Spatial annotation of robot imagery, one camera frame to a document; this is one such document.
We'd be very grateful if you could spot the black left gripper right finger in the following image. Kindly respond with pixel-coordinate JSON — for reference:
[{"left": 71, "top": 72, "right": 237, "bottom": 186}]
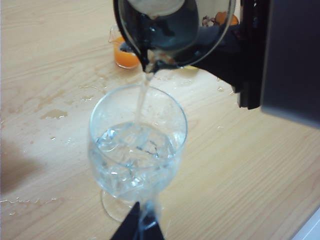
[{"left": 138, "top": 197, "right": 166, "bottom": 240}]

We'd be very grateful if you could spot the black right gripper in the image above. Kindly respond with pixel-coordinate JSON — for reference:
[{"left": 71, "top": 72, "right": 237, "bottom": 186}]
[{"left": 194, "top": 0, "right": 320, "bottom": 130}]

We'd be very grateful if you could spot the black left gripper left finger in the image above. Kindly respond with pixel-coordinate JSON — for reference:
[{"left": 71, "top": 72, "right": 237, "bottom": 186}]
[{"left": 109, "top": 201, "right": 141, "bottom": 240}]

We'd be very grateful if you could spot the smoky grey glass measuring cup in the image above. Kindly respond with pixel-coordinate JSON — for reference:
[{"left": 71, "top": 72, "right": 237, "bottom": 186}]
[{"left": 112, "top": 0, "right": 237, "bottom": 75}]

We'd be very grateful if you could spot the clear wine glass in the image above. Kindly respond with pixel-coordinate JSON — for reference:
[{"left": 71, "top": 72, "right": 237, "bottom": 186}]
[{"left": 87, "top": 83, "right": 189, "bottom": 223}]

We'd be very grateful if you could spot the glass beaker with orange juice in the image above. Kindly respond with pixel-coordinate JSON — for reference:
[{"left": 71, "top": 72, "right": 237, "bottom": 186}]
[{"left": 107, "top": 23, "right": 141, "bottom": 70}]

